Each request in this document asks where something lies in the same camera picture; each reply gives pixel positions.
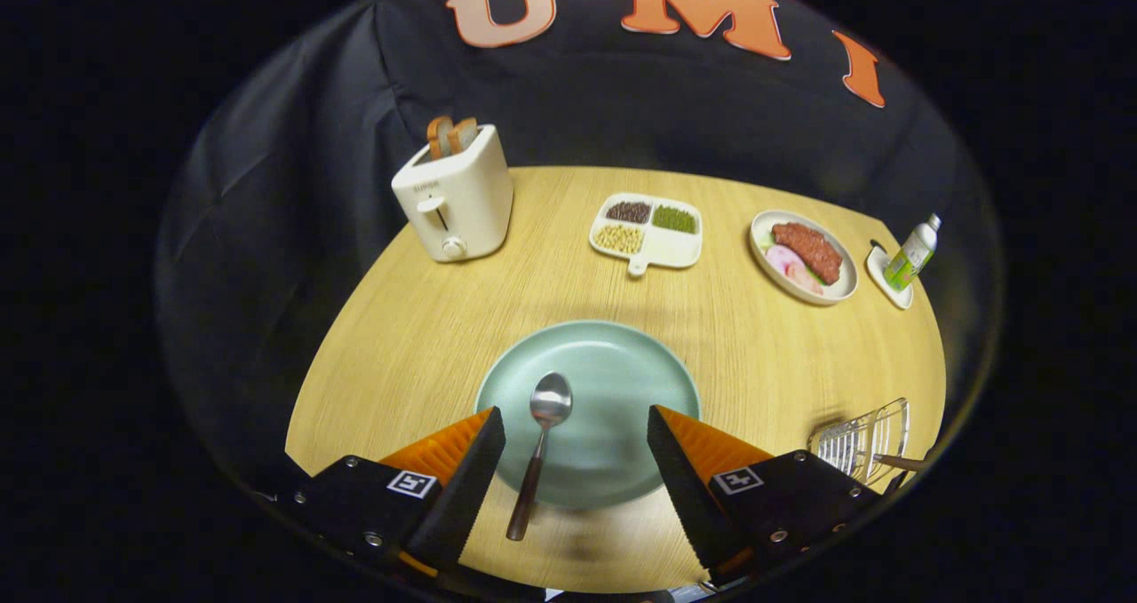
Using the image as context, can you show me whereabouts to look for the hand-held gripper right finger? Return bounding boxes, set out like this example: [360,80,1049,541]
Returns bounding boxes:
[647,404,892,588]

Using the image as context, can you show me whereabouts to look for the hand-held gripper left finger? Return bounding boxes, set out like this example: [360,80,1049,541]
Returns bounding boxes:
[274,406,507,579]

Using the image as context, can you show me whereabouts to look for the steel spoon brown handle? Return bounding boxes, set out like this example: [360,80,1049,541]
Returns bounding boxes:
[506,372,574,542]

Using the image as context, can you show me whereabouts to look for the pale green round plate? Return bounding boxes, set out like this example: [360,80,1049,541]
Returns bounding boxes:
[475,321,701,511]

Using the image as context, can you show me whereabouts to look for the white divided snack dish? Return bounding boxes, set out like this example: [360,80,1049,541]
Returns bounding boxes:
[589,193,704,277]

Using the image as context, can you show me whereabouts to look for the pink ham slices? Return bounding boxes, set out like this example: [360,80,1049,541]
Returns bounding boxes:
[766,244,823,296]

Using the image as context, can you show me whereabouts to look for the yellow soybeans portion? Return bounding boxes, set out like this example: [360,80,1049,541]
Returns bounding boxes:
[593,224,644,256]

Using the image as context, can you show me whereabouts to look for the white round meat plate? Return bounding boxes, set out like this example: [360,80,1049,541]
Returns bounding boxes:
[749,210,859,306]

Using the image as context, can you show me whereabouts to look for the brown grilled meat slab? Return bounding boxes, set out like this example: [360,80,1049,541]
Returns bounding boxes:
[771,222,843,286]

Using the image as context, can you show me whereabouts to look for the cream white toaster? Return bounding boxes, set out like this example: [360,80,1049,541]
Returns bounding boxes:
[392,123,514,263]

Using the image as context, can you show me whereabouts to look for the small white square dish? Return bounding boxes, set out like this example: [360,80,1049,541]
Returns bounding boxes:
[866,241,914,311]

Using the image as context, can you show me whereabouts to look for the silver bottle green label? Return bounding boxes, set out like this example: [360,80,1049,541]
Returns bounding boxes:
[884,213,941,292]

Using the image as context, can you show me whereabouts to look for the silver wire cutlery rack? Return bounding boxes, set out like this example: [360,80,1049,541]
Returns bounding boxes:
[808,397,911,484]

